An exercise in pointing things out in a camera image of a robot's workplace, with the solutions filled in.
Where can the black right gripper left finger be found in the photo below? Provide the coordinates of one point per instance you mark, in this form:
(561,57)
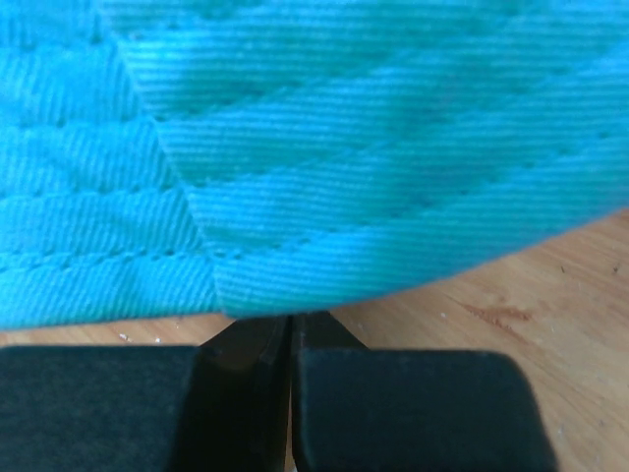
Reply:
(221,406)

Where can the turquoise bucket hat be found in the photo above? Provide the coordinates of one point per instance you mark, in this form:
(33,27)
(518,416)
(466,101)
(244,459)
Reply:
(257,158)

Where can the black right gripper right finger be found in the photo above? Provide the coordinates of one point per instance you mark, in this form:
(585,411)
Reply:
(356,408)

